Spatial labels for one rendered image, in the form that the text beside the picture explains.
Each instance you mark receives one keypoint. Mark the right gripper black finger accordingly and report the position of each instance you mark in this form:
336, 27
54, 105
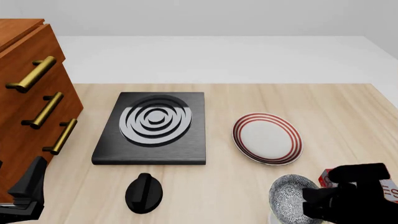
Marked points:
357, 172
320, 200

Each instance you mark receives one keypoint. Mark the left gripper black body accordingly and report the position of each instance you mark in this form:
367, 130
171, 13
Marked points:
21, 211

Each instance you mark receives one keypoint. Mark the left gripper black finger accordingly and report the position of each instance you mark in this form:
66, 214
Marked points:
31, 179

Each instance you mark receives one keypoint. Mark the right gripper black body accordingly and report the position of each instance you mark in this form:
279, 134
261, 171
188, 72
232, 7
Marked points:
363, 205

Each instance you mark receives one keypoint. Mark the black patterned bowl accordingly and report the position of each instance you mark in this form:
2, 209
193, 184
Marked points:
286, 196

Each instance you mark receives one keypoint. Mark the white plate with red rings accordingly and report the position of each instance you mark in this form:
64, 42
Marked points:
264, 140

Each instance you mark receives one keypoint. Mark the flat black stove plate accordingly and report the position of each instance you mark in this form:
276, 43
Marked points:
189, 149

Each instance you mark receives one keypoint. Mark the red and white food box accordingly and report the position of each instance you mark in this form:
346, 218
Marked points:
325, 179

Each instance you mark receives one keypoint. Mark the round black stove knob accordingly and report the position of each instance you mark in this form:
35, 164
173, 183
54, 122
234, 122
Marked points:
143, 196

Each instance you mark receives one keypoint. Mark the wooden cabinet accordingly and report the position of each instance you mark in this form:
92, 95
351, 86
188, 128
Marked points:
18, 30

